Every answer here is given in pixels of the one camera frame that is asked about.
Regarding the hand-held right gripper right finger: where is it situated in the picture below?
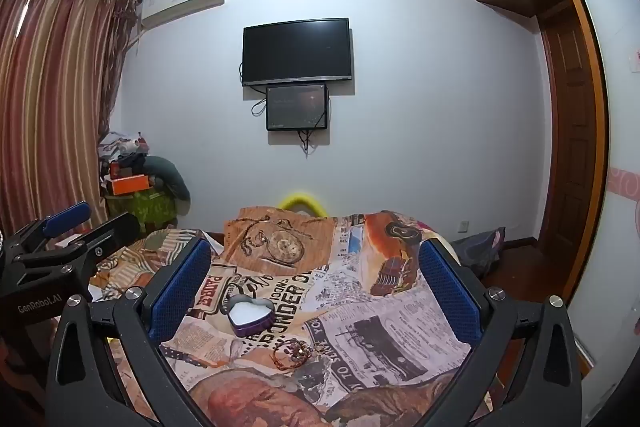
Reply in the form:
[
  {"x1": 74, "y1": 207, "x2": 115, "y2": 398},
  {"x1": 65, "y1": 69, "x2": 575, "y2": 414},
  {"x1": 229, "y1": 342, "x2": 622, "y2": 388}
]
[{"x1": 417, "y1": 237, "x2": 583, "y2": 427}]

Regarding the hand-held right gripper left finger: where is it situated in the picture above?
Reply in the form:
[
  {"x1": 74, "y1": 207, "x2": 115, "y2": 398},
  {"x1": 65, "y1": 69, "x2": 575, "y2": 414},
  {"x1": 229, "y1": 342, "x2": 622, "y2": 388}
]
[{"x1": 45, "y1": 237, "x2": 221, "y2": 427}]

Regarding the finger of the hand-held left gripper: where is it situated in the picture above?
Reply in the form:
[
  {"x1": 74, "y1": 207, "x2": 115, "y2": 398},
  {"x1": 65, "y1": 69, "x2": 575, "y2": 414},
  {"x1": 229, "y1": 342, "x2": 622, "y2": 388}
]
[
  {"x1": 19, "y1": 212, "x2": 141, "y2": 269},
  {"x1": 4, "y1": 201, "x2": 93, "y2": 254}
]

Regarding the purple heart-shaped jewelry box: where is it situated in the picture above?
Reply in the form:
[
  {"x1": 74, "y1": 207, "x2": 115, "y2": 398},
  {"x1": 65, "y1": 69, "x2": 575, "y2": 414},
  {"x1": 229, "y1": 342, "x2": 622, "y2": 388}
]
[{"x1": 227, "y1": 294, "x2": 275, "y2": 338}]

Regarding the beaded copper bracelet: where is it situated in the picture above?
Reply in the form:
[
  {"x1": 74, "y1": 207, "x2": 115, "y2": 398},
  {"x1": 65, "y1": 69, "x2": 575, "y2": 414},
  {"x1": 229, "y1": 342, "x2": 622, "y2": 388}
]
[{"x1": 271, "y1": 341, "x2": 308, "y2": 371}]

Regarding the orange box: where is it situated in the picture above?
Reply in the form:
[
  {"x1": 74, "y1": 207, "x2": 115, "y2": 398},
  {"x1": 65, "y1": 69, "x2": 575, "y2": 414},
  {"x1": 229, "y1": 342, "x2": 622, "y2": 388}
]
[{"x1": 106, "y1": 175, "x2": 151, "y2": 196}]

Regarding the dark bag on floor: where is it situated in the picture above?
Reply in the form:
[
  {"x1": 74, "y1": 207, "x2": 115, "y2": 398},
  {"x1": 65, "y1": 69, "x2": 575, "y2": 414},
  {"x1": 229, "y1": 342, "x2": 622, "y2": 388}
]
[{"x1": 450, "y1": 229, "x2": 507, "y2": 279}]

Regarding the pile of clothes and bags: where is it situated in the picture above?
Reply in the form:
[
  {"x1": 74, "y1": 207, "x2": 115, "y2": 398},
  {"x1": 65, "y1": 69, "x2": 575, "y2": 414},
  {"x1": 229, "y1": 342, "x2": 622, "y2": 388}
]
[{"x1": 97, "y1": 131, "x2": 152, "y2": 180}]

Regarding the dark grey bag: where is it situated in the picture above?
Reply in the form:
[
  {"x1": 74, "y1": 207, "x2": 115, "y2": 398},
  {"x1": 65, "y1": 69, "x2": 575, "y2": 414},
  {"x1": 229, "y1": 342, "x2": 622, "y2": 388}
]
[{"x1": 142, "y1": 155, "x2": 192, "y2": 202}]

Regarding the striped red curtain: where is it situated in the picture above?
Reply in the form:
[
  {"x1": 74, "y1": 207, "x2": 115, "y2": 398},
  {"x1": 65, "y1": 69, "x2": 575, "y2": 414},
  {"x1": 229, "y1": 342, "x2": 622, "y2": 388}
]
[{"x1": 0, "y1": 0, "x2": 139, "y2": 233}]

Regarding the newspaper print cloth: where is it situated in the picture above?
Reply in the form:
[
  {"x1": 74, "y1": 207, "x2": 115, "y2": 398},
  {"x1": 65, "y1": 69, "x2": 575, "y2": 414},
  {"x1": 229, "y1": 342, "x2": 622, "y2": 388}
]
[{"x1": 90, "y1": 206, "x2": 481, "y2": 427}]

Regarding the wooden door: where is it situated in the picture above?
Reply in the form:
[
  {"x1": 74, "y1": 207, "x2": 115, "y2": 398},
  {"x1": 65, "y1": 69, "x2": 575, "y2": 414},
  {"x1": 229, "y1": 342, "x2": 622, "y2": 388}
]
[{"x1": 537, "y1": 2, "x2": 602, "y2": 279}]

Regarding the white sliding wardrobe door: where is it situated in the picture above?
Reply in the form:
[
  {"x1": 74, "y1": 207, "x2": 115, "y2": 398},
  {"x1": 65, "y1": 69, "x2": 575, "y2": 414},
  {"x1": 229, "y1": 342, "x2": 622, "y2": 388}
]
[{"x1": 554, "y1": 0, "x2": 640, "y2": 360}]

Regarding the yellow foam ring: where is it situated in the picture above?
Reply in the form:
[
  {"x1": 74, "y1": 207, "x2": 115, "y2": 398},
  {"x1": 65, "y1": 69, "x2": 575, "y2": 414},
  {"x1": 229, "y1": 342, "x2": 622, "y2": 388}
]
[{"x1": 278, "y1": 190, "x2": 329, "y2": 219}]

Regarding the black monitor cable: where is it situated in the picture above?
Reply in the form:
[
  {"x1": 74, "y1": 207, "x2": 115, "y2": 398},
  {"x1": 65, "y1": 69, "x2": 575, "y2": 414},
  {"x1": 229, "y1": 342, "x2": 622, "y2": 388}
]
[{"x1": 297, "y1": 129, "x2": 319, "y2": 158}]

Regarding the small black wall monitor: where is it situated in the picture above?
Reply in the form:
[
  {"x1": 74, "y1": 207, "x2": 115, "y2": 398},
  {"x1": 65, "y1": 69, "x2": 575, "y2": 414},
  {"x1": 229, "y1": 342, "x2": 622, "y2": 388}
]
[{"x1": 265, "y1": 83, "x2": 329, "y2": 132}]

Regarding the black wall television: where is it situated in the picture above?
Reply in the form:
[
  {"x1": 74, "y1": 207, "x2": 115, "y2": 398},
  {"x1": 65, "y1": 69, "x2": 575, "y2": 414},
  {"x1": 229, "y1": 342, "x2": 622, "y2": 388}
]
[{"x1": 242, "y1": 18, "x2": 354, "y2": 88}]

